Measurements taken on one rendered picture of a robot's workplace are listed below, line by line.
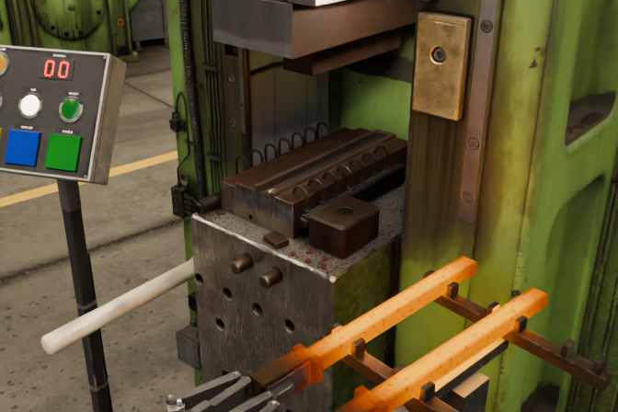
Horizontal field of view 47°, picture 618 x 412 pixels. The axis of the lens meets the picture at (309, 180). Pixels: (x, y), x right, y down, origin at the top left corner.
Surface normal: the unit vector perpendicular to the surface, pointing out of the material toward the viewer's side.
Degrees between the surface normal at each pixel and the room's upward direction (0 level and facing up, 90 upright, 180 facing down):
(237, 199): 90
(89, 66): 60
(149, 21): 90
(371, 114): 90
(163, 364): 0
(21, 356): 0
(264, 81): 90
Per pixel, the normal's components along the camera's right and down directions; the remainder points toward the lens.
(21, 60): -0.22, -0.11
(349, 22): 0.76, 0.27
